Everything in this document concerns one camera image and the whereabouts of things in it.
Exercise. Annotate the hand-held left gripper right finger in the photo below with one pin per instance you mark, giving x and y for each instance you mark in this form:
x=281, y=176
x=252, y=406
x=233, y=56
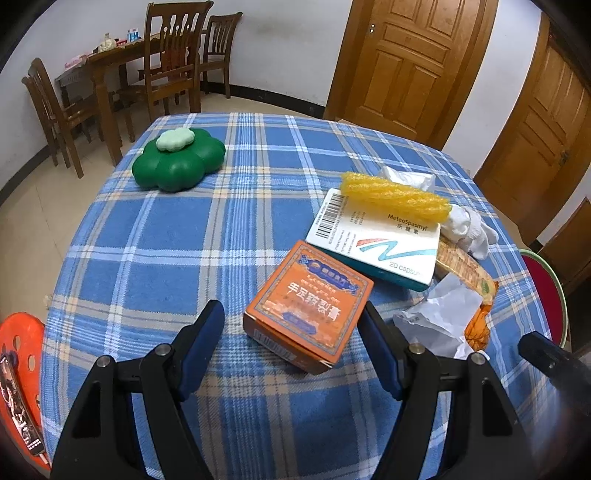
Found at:
x=376, y=341

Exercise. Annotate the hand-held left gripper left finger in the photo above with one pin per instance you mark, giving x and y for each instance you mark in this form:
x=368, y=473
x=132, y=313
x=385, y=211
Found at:
x=210, y=332

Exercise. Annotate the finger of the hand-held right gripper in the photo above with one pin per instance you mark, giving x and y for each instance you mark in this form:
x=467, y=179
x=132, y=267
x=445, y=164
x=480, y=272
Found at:
x=554, y=362

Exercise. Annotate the orange cardboard box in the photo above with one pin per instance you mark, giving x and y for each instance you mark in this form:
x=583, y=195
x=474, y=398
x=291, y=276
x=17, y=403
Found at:
x=314, y=300

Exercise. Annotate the red basin with green rim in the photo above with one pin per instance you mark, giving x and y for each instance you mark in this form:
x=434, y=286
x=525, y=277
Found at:
x=542, y=286

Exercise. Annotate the crumpled white paper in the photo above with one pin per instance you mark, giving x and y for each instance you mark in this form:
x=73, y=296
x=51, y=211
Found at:
x=438, y=314

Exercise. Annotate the white medicine box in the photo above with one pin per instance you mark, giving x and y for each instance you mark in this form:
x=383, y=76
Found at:
x=392, y=249

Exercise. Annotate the blue plaid tablecloth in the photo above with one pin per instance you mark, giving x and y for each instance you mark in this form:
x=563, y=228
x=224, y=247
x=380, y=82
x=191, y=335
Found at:
x=207, y=230

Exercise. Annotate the orange snack wrapper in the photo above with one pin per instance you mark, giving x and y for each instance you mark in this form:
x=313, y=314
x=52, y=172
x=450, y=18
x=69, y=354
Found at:
x=461, y=265

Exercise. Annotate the plain wooden door panel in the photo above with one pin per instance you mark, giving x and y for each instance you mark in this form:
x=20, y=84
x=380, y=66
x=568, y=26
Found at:
x=572, y=249

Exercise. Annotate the crumpled white tissue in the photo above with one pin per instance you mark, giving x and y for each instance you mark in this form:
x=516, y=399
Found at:
x=406, y=177
x=471, y=233

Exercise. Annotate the yellow foam net sleeve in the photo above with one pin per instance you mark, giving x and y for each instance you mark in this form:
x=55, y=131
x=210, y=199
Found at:
x=392, y=196

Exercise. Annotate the green clover-shaped container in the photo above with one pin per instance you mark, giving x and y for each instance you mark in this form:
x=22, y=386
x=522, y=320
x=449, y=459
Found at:
x=178, y=159

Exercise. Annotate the orange plastic stool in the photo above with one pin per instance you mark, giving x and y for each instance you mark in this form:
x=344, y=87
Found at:
x=23, y=332

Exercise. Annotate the wooden door with latch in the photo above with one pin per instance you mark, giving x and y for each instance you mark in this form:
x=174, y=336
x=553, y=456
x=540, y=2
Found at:
x=540, y=129

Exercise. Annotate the tall wooden dining chair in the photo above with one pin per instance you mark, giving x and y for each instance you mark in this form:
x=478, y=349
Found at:
x=178, y=55

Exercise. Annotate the panelled wooden door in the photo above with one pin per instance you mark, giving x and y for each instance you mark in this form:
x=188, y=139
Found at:
x=411, y=60

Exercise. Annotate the wooden dining table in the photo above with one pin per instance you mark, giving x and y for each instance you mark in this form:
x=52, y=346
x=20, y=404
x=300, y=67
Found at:
x=120, y=53

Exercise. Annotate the pink packet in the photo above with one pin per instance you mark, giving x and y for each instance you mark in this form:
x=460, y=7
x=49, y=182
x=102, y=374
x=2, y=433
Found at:
x=75, y=61

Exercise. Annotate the beige bag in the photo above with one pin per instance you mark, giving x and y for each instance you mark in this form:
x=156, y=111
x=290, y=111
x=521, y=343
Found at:
x=105, y=44

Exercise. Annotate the blue and white cartons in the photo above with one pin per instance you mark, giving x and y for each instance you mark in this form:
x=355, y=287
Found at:
x=134, y=34

